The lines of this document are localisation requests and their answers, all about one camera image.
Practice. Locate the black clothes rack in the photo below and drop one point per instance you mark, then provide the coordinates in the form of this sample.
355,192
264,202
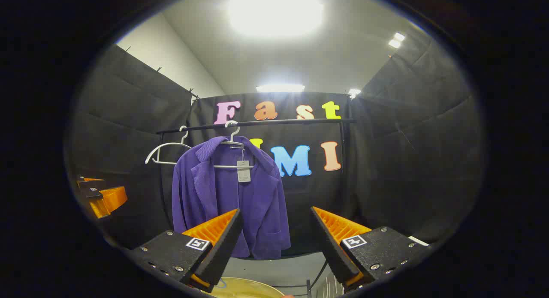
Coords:
296,122

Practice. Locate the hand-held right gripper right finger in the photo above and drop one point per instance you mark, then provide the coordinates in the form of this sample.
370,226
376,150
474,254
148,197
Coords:
332,251

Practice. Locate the double ceiling light panel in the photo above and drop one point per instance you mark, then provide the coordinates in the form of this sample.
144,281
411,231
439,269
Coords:
396,40

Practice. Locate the large ceiling light panel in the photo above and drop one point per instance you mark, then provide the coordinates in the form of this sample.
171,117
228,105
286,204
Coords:
274,13

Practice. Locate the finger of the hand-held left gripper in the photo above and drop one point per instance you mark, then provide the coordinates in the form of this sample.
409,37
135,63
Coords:
92,184
112,198

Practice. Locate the small ceiling light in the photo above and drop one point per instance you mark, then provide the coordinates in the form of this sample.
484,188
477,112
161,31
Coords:
354,93

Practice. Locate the white clothes hanger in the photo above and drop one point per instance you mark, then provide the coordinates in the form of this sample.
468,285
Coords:
233,137
165,147

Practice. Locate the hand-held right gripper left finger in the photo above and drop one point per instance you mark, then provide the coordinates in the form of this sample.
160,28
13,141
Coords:
223,251

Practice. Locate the white sheet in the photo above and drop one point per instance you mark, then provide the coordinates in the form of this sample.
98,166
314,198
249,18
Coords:
418,241

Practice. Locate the beige laundry hamper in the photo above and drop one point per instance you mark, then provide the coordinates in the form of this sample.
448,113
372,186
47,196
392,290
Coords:
248,288

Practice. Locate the long ceiling light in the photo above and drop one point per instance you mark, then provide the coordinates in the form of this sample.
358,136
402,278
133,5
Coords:
279,88

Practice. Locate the paper garment tag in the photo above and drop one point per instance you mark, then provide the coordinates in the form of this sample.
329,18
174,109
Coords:
243,173

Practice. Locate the purple jacket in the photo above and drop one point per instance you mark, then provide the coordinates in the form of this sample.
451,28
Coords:
257,212

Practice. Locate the black backdrop cloth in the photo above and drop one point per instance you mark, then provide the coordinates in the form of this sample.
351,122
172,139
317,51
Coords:
407,161

